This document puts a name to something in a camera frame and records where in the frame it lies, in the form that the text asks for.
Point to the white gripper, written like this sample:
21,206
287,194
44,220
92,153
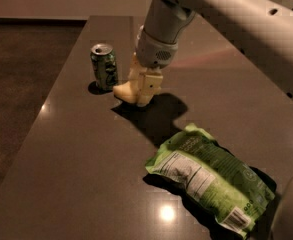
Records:
153,53

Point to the yellow sponge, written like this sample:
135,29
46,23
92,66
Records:
127,92

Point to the green soda can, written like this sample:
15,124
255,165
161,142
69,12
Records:
104,64

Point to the green chip bag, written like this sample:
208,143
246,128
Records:
234,193

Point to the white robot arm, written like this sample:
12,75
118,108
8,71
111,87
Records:
260,29

